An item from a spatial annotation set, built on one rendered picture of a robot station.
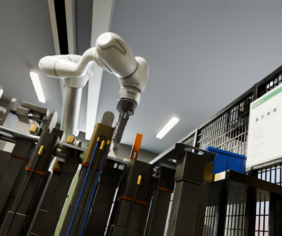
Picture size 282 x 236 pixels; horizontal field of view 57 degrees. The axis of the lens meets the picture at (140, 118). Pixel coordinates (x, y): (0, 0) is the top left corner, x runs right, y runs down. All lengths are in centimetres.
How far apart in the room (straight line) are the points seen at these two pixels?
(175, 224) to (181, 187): 7
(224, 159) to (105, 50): 59
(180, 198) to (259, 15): 265
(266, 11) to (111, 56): 230
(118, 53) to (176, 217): 59
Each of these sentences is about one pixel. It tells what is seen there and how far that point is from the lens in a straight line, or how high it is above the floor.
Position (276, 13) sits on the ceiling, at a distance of 306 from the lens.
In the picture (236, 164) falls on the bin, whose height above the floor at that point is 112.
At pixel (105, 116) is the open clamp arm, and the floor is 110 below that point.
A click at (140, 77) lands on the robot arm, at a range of 103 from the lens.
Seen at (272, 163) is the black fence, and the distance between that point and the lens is 105.
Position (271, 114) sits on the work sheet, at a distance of 113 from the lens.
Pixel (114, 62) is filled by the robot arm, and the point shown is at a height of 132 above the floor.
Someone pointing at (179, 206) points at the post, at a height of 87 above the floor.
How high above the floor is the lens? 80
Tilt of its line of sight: 24 degrees up
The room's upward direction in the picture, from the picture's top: 15 degrees clockwise
